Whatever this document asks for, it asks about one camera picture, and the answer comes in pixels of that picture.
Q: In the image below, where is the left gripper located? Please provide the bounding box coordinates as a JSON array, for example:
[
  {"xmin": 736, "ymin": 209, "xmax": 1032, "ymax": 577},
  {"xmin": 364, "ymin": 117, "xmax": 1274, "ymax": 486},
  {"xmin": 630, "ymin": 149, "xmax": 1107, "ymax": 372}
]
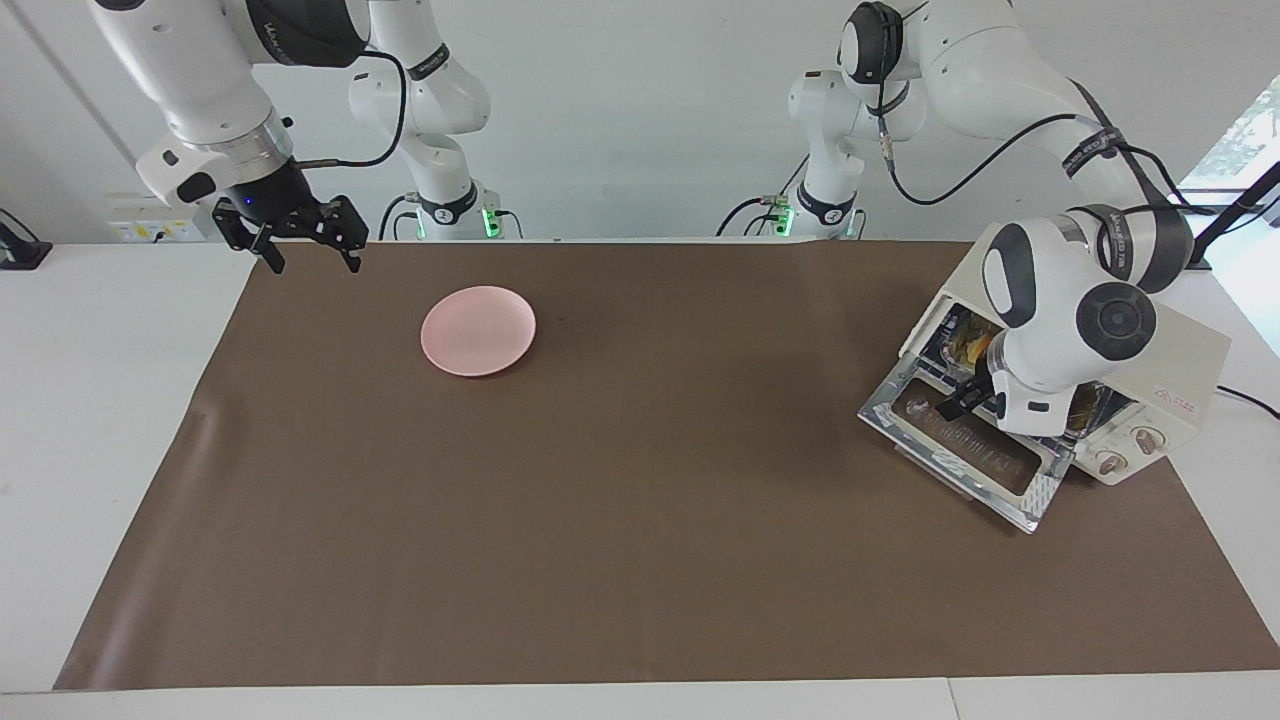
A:
[{"xmin": 936, "ymin": 358, "xmax": 1006, "ymax": 422}]

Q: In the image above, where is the white toaster oven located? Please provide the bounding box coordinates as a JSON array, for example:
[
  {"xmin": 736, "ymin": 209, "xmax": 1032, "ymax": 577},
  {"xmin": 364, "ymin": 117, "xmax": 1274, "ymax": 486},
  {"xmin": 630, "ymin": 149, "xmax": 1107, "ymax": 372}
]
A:
[{"xmin": 857, "ymin": 222, "xmax": 1232, "ymax": 535}]

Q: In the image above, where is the white wall socket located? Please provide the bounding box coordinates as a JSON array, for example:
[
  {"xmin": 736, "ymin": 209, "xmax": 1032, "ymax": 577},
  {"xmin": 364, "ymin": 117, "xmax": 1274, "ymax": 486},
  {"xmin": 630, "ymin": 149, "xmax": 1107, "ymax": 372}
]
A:
[{"xmin": 106, "ymin": 194, "xmax": 207, "ymax": 244}]

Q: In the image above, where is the pink round plate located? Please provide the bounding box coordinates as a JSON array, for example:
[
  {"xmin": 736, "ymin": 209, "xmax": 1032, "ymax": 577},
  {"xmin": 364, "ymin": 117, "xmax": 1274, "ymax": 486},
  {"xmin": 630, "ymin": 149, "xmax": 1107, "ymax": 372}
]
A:
[{"xmin": 420, "ymin": 285, "xmax": 538, "ymax": 378}]

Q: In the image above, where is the window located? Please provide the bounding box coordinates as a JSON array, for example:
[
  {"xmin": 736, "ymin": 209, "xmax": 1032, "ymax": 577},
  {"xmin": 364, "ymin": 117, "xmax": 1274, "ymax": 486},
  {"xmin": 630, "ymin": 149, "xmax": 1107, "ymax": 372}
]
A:
[{"xmin": 1178, "ymin": 72, "xmax": 1280, "ymax": 193}]

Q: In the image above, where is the black cable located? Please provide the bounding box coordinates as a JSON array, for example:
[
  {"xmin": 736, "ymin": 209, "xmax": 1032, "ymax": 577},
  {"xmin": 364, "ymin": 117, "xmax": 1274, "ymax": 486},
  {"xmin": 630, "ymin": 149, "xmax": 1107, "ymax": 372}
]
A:
[
  {"xmin": 297, "ymin": 50, "xmax": 410, "ymax": 170},
  {"xmin": 1215, "ymin": 384, "xmax": 1280, "ymax": 422},
  {"xmin": 714, "ymin": 155, "xmax": 811, "ymax": 239},
  {"xmin": 377, "ymin": 193, "xmax": 422, "ymax": 242},
  {"xmin": 874, "ymin": 84, "xmax": 1081, "ymax": 207}
]

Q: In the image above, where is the black stand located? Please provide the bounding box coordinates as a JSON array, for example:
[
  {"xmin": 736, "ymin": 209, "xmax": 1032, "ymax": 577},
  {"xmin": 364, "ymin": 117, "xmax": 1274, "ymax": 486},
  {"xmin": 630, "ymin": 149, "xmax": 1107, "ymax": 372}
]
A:
[
  {"xmin": 0, "ymin": 207, "xmax": 54, "ymax": 272},
  {"xmin": 1188, "ymin": 160, "xmax": 1280, "ymax": 273}
]

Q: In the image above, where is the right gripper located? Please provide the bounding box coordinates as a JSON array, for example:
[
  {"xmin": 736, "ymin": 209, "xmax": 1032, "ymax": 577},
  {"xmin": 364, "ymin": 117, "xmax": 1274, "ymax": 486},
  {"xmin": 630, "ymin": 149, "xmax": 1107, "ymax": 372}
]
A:
[{"xmin": 212, "ymin": 157, "xmax": 370, "ymax": 275}]

